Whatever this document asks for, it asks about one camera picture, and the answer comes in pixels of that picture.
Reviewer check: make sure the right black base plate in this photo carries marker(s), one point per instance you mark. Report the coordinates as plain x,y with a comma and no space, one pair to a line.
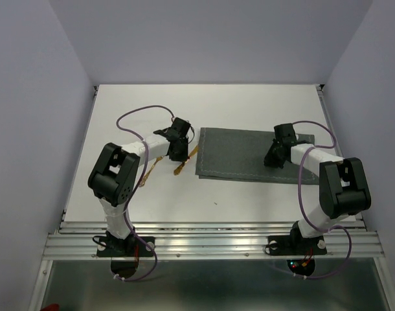
284,245

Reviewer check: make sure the aluminium mounting rail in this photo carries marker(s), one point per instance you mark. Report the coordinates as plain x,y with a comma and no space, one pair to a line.
200,241

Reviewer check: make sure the red object at corner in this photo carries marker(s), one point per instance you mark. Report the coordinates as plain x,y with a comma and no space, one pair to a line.
51,307

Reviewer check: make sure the gold knife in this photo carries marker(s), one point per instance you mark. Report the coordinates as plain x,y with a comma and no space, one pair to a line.
178,170

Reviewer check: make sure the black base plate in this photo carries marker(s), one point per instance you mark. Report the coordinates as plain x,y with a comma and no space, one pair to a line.
284,245
110,247

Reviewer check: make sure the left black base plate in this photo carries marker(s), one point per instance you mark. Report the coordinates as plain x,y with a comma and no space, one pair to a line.
110,247

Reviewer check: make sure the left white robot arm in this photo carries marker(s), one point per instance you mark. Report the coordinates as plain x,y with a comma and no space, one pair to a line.
112,179

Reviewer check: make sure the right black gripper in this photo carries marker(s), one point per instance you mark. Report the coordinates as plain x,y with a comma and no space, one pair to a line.
269,159

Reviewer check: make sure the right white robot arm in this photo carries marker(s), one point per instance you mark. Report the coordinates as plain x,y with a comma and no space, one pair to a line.
343,192

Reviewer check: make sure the grey cloth napkin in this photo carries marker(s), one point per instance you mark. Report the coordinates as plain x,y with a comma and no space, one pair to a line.
238,155

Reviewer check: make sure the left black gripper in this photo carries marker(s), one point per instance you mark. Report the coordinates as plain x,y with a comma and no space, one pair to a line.
183,156

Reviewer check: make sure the gold fork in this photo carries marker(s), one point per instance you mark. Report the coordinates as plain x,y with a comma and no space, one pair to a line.
147,175

